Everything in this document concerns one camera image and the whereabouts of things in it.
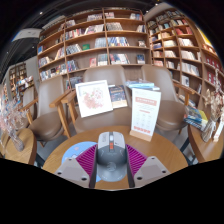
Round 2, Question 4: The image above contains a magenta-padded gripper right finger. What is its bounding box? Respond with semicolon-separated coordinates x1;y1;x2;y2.
125;143;172;189

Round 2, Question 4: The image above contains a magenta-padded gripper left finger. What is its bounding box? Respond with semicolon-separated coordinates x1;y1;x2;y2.
54;143;99;189

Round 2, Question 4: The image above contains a grey computer mouse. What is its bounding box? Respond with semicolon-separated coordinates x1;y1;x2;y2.
96;131;129;183

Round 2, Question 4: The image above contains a white sign on wooden base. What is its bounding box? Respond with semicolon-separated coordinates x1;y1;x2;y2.
129;87;162;143

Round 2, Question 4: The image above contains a brown padded wooden armchair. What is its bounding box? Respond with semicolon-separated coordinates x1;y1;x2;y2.
20;75;73;148
139;64;198;134
61;64;134;134

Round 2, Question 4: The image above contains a round wooden side table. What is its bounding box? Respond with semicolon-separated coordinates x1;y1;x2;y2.
0;128;38;166
187;123;224;164

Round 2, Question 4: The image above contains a white framed flower picture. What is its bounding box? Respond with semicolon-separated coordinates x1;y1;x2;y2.
74;79;114;119

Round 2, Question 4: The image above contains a dark book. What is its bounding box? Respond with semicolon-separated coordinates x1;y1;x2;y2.
108;84;129;109

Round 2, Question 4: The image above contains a stack of books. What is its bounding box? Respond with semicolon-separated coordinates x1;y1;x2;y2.
183;105;209;132

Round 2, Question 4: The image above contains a blue book stack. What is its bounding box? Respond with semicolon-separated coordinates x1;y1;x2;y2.
124;78;161;92

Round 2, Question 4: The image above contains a glass vase with pink flowers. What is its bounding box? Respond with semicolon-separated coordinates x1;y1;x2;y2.
0;99;29;153

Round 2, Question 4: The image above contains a distant wooden bookshelf unit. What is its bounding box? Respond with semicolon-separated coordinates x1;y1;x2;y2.
8;61;36;101

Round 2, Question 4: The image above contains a flat wooden bookshelf unit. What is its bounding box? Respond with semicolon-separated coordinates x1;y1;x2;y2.
36;7;149;91

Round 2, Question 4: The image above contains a curved wooden bookshelf unit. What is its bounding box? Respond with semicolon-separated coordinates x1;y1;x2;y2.
145;9;224;111

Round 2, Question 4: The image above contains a white ceiling duct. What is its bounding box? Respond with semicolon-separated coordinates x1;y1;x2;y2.
12;28;43;43

